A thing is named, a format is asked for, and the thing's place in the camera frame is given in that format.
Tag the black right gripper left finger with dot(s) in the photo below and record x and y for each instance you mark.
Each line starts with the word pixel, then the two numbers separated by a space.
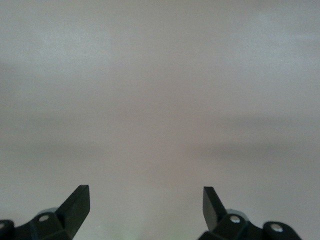
pixel 67 220

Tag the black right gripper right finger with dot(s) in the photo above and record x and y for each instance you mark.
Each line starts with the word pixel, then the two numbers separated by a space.
pixel 220 225

